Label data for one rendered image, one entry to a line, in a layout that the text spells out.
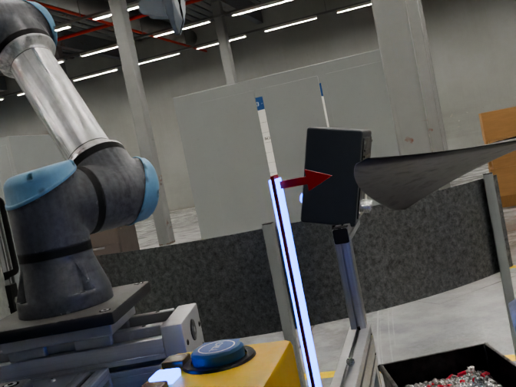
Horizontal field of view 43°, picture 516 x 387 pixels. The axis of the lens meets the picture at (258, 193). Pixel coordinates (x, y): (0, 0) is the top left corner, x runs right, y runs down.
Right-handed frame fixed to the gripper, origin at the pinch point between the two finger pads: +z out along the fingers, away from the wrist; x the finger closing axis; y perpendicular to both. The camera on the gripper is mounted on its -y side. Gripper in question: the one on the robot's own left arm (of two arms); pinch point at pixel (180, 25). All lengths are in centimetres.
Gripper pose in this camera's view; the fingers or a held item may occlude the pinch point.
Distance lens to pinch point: 102.3
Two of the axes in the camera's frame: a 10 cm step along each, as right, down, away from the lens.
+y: -9.6, 1.8, 2.3
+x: -2.2, 0.9, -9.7
